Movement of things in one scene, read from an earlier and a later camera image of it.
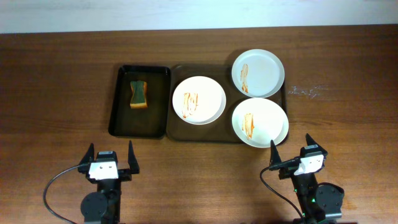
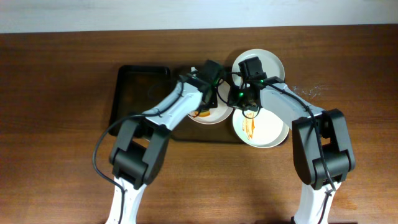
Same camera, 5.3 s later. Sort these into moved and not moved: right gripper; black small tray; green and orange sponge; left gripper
Moved: left gripper; green and orange sponge; right gripper
Not moved: black small tray
